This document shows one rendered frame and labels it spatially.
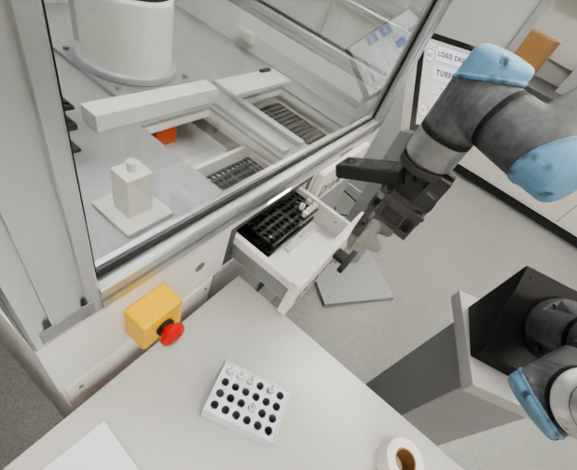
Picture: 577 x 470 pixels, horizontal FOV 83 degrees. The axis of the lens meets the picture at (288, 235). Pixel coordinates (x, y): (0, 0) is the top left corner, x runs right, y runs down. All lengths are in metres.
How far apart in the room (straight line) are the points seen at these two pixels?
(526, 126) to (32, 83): 0.43
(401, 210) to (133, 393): 0.52
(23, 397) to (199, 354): 0.92
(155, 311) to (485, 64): 0.52
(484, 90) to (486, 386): 0.67
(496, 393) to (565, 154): 0.64
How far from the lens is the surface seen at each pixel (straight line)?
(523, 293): 0.94
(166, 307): 0.52
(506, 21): 2.13
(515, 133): 0.44
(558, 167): 0.42
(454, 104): 0.47
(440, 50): 1.33
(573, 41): 4.12
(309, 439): 0.66
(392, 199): 0.53
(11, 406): 1.49
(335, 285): 1.80
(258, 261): 0.63
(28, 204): 0.31
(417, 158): 0.50
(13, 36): 0.26
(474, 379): 0.92
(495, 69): 0.46
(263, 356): 0.68
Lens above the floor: 1.37
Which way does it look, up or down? 44 degrees down
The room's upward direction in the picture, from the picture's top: 25 degrees clockwise
